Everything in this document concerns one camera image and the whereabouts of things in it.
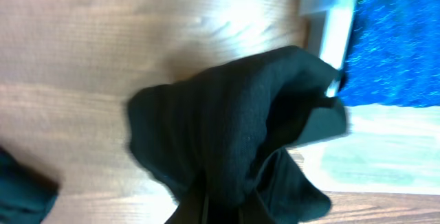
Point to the small black cloth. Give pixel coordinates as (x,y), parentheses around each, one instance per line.
(218,140)

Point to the clear plastic storage bin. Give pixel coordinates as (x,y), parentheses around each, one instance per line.
(387,149)

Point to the blue green sequin garment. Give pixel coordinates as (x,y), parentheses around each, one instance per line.
(393,54)

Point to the dark navy knit garment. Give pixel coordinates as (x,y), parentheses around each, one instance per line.
(27,196)

